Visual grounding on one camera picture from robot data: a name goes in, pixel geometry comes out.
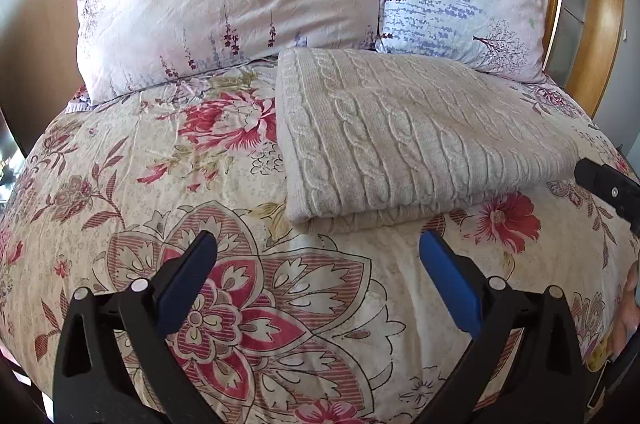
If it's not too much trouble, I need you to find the beige cable knit sweater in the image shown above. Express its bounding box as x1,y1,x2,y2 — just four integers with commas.
276,48,578,232

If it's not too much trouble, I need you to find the person's right hand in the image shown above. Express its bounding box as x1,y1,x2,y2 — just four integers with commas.
608,261,640,358

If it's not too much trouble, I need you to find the wooden headboard frame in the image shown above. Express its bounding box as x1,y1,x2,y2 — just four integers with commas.
470,0,626,117

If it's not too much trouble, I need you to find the floral bed cover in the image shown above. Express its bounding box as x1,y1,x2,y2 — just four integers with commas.
1,60,639,423

